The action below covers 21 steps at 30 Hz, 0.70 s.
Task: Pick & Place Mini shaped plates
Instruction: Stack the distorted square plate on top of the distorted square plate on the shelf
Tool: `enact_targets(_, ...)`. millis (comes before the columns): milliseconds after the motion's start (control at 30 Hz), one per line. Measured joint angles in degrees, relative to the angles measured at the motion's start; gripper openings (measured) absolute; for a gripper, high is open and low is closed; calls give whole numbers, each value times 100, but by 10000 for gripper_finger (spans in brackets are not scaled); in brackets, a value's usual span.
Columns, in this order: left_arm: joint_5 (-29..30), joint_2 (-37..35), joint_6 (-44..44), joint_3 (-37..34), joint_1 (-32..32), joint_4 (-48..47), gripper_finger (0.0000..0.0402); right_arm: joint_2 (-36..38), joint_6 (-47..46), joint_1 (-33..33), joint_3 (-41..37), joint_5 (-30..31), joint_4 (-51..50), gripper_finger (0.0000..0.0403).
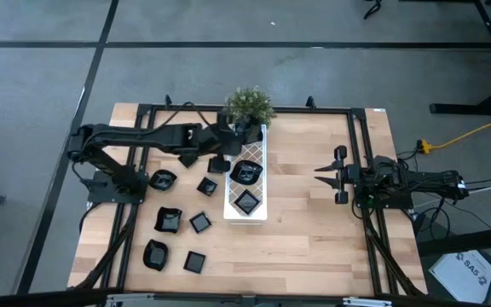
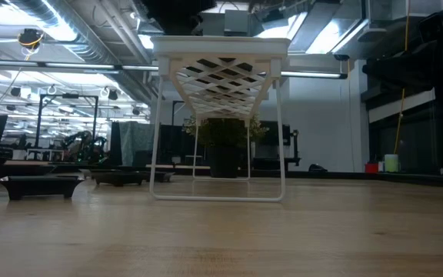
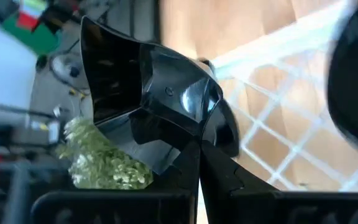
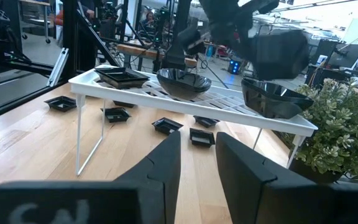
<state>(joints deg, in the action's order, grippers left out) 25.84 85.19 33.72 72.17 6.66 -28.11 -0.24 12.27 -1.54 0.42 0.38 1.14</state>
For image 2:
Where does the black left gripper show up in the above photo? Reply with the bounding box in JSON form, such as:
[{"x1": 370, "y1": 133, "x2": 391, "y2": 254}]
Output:
[{"x1": 141, "y1": 0, "x2": 215, "y2": 35}]

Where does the small black square plate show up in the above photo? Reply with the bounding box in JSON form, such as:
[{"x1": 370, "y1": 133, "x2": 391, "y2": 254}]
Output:
[
  {"x1": 0, "y1": 175, "x2": 85, "y2": 202},
  {"x1": 144, "y1": 171, "x2": 176, "y2": 184},
  {"x1": 90, "y1": 171, "x2": 145, "y2": 188}
]

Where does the white lattice rack shelf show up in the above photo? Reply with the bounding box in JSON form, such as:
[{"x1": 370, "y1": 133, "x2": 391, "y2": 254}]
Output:
[{"x1": 148, "y1": 35, "x2": 291, "y2": 203}]

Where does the grey ceiling box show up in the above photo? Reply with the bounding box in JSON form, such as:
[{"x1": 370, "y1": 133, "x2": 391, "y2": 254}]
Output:
[{"x1": 224, "y1": 9, "x2": 250, "y2": 35}]

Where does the long ceiling light bar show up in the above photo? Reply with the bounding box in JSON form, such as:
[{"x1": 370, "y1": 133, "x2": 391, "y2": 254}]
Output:
[
  {"x1": 281, "y1": 70, "x2": 348, "y2": 79},
  {"x1": 0, "y1": 59, "x2": 160, "y2": 72}
]

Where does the green cup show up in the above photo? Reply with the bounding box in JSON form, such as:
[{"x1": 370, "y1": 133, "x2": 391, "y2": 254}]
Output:
[{"x1": 384, "y1": 153, "x2": 401, "y2": 173}]

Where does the grey green partition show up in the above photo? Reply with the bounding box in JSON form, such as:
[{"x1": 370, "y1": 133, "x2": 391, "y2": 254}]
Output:
[{"x1": 109, "y1": 121, "x2": 158, "y2": 166}]

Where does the black screen on stand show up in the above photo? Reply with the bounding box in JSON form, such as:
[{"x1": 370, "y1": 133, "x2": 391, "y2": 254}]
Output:
[{"x1": 258, "y1": 121, "x2": 301, "y2": 159}]

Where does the green potted plant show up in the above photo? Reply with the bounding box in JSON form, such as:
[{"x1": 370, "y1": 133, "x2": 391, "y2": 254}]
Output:
[{"x1": 182, "y1": 114, "x2": 271, "y2": 179}]

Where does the thin yellow cable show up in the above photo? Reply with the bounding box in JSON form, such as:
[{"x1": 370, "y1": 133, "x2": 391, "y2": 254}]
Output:
[{"x1": 393, "y1": 0, "x2": 410, "y2": 155}]

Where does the black stand frame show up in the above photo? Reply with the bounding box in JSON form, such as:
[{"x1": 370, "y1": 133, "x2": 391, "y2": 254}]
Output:
[{"x1": 35, "y1": 93, "x2": 100, "y2": 162}]

